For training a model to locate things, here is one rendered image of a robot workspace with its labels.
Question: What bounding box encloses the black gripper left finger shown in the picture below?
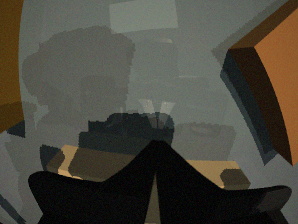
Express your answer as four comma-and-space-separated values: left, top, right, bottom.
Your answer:
28, 140, 160, 224

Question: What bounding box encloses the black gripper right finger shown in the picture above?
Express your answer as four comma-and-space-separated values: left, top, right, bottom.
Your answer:
156, 140, 291, 224

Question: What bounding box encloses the orange square block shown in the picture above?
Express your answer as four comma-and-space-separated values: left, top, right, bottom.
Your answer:
229, 0, 298, 167

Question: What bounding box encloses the orange flat bar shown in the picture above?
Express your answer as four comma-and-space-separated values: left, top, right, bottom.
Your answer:
0, 0, 24, 135

